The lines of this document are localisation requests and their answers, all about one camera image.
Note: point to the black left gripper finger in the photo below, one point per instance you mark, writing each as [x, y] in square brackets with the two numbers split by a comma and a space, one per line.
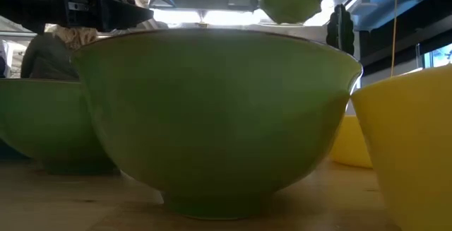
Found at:
[123, 12]

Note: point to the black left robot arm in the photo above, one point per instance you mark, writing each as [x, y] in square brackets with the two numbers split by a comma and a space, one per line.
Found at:
[24, 5]

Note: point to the green cactus plant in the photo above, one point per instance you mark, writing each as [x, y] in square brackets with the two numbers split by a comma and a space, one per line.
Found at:
[340, 29]

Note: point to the person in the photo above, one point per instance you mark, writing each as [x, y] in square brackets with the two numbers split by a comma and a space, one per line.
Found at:
[4, 58]
[46, 61]

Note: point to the yellow plastic bowl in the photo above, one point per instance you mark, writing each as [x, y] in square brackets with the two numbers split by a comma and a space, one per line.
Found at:
[416, 146]
[349, 142]

